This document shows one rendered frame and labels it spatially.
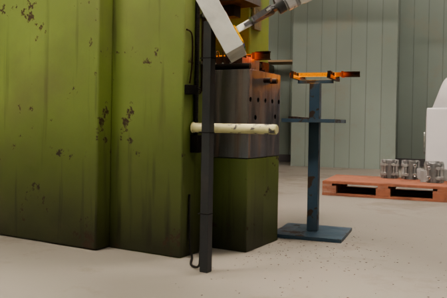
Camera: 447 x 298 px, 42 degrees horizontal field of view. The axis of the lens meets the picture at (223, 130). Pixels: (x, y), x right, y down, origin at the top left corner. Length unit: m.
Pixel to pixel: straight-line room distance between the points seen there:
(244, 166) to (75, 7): 1.17
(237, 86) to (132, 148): 0.61
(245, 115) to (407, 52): 7.06
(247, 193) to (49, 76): 1.19
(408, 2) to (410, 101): 1.58
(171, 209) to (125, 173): 0.33
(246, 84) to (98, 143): 0.79
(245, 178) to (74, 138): 0.89
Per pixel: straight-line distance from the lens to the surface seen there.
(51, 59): 3.15
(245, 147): 2.88
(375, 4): 8.94
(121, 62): 2.97
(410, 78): 9.74
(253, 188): 2.95
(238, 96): 2.90
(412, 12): 9.88
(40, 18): 3.24
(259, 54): 3.04
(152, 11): 2.88
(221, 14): 2.35
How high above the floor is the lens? 0.65
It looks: 1 degrees down
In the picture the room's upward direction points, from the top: 1 degrees clockwise
